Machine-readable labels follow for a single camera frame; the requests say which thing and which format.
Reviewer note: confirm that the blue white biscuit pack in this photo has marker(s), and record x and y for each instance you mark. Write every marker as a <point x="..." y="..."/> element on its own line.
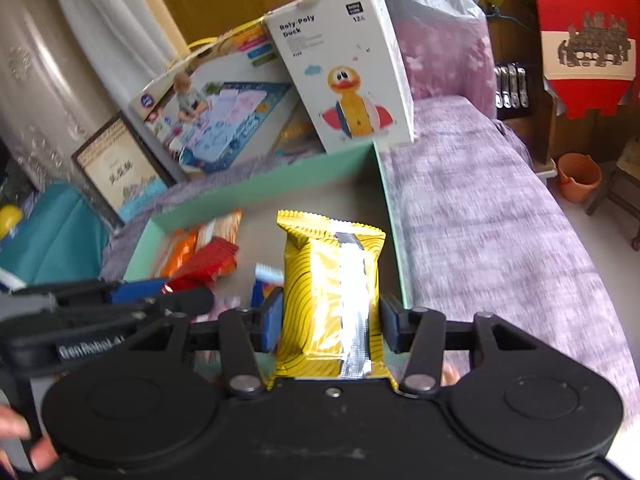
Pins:
<point x="266" y="279"/>

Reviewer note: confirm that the red paper decoration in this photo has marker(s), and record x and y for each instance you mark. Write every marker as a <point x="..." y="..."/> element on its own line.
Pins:
<point x="590" y="53"/>

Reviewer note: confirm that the purple striped tablecloth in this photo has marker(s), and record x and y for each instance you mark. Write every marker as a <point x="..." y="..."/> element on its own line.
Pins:
<point x="478" y="231"/>

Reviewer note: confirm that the orange yellow cracker pack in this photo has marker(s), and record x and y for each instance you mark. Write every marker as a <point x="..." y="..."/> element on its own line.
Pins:
<point x="226" y="227"/>

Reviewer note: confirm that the silver nail clippers set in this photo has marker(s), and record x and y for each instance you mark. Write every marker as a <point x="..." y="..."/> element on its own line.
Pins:
<point x="511" y="87"/>

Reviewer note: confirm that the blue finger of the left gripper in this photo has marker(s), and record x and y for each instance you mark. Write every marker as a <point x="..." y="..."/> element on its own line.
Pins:
<point x="97" y="291"/>

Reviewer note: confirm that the white roly-poly duck box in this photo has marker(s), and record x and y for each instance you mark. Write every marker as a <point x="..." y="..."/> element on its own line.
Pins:
<point x="344" y="59"/>

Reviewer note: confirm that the orange snack pack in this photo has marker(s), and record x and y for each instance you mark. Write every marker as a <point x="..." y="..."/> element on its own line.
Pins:
<point x="180" y="249"/>

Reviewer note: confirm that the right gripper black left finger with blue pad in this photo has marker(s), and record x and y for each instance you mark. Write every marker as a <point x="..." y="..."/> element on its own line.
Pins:
<point x="238" y="349"/>

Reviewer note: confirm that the mint green cardboard box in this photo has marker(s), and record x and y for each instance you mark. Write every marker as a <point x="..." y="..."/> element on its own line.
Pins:
<point x="349" y="185"/>

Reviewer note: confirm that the purple floral pillow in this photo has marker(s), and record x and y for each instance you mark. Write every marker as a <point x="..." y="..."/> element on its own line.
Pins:
<point x="447" y="51"/>

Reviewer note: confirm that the yellow ball toy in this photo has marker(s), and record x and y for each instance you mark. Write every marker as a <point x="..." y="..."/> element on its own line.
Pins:
<point x="10" y="217"/>

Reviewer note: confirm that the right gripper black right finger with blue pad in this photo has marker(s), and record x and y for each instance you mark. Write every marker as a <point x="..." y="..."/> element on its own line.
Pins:
<point x="424" y="335"/>

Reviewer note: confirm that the teal fabric chair cover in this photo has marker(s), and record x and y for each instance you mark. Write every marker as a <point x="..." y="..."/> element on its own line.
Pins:
<point x="62" y="240"/>

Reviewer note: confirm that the long red snack stick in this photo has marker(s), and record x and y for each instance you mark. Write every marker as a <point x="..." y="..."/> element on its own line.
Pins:
<point x="215" y="259"/>

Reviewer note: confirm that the yellow striped snack pack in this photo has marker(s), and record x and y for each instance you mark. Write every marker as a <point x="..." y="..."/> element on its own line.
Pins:
<point x="331" y="326"/>

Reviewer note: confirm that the orange plastic bucket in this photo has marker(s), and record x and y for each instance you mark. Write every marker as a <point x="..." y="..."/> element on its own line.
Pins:
<point x="579" y="176"/>

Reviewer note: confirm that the framed pineapple cake picture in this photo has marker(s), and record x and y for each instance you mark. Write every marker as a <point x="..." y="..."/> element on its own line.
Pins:
<point x="121" y="169"/>

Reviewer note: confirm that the water doodle mat box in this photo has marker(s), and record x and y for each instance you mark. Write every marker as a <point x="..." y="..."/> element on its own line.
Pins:
<point x="229" y="101"/>

